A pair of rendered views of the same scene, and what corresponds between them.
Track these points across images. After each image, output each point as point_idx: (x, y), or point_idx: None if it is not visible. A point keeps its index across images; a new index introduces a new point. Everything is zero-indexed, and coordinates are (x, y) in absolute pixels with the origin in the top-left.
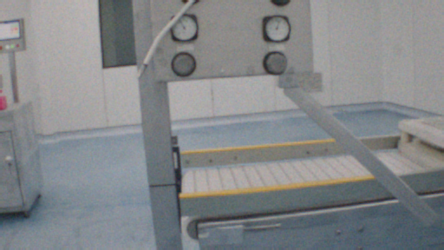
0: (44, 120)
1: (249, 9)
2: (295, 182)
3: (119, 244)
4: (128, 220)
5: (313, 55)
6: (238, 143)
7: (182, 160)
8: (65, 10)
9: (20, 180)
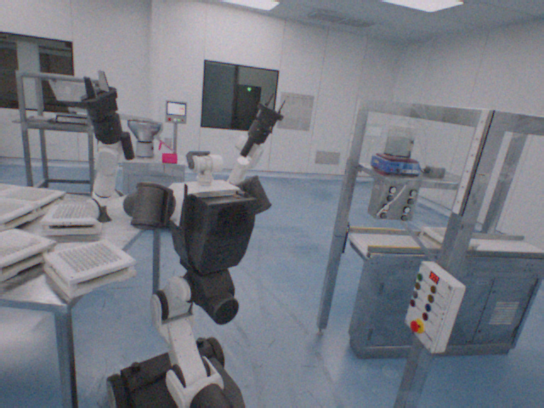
0: None
1: (401, 204)
2: (389, 243)
3: (246, 250)
4: None
5: (337, 140)
6: (287, 193)
7: (350, 229)
8: (178, 78)
9: None
